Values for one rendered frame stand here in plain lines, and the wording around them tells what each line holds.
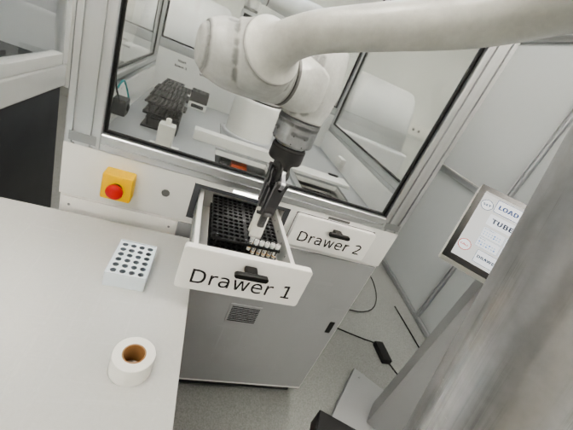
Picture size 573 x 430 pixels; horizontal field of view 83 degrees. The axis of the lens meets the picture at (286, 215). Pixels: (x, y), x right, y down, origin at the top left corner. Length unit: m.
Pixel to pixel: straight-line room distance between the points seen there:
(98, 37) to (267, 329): 1.05
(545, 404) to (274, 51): 0.47
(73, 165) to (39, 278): 0.31
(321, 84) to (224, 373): 1.21
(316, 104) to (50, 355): 0.63
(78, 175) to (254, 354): 0.91
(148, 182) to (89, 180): 0.15
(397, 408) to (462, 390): 1.47
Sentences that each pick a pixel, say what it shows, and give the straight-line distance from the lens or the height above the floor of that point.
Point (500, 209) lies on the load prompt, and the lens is 1.33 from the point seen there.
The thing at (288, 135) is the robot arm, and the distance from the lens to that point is 0.66.
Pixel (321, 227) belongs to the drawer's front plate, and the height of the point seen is 0.91.
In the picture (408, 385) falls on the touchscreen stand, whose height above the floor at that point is 0.36.
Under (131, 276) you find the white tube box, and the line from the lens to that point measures 0.78.
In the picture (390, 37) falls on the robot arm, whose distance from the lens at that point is 0.47.
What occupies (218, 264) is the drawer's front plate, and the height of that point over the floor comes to 0.90.
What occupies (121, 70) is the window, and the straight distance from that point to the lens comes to 0.90.
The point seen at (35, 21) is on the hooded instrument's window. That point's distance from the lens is 1.67.
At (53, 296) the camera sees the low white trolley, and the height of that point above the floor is 0.76.
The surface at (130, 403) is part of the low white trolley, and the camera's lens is 0.65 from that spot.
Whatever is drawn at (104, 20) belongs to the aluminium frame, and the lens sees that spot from 0.88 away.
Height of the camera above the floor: 1.32
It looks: 25 degrees down
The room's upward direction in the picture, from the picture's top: 24 degrees clockwise
